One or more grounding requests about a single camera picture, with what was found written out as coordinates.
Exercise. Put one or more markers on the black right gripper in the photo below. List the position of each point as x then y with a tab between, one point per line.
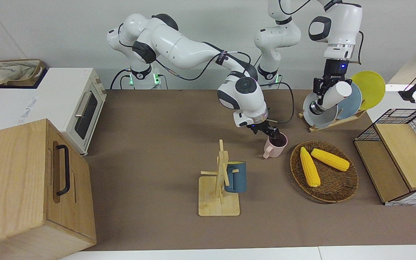
260	127

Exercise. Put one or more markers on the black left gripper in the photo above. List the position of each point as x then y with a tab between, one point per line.
336	68

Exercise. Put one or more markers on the white cup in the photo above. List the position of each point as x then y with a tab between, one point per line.
336	94

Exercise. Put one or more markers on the pink mug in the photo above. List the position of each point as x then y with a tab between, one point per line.
274	150

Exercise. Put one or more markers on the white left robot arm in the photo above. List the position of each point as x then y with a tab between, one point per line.
338	25

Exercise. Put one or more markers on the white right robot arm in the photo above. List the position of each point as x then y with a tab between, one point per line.
179	47

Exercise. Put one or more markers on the light blue plate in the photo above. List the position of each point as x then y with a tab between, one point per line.
350	103

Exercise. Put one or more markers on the grey plate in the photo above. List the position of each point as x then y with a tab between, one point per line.
320	119

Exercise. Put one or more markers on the wooden plate rack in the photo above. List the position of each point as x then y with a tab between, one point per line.
338	122

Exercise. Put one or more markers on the yellow plate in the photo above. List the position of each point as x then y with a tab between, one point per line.
372	86

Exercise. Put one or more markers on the yellow corn cob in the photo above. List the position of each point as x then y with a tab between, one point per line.
310	168
330	160

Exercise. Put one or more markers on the dark teal mug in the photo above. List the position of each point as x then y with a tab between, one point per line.
238	178

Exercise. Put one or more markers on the round wicker basket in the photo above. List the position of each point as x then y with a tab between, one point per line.
334	184

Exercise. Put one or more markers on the wooden mug tree stand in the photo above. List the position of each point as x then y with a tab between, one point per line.
219	206

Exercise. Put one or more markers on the brown table mat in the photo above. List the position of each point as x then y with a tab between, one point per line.
157	162

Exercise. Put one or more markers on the white toaster oven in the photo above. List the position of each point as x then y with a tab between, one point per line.
31	104

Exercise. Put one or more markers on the wooden cabinet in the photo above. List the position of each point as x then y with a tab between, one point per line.
13	187

